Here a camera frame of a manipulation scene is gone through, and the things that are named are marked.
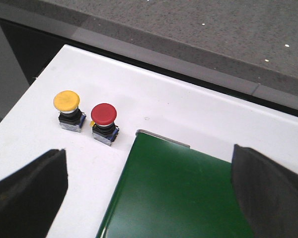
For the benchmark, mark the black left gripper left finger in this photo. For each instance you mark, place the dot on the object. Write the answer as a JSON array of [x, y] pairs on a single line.
[[31, 197]]

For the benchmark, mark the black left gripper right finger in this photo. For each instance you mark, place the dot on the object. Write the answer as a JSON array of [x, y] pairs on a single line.
[[266, 192]]

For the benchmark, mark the yellow mushroom push button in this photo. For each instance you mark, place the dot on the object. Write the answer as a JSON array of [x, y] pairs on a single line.
[[70, 116]]

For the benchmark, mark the green conveyor belt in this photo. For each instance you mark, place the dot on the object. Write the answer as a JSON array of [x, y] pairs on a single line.
[[168, 190]]

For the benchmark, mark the red mushroom push button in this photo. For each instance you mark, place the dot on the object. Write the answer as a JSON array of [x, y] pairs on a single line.
[[104, 128]]

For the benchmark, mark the grey speckled stone counter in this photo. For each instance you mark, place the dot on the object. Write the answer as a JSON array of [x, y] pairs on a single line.
[[249, 46]]

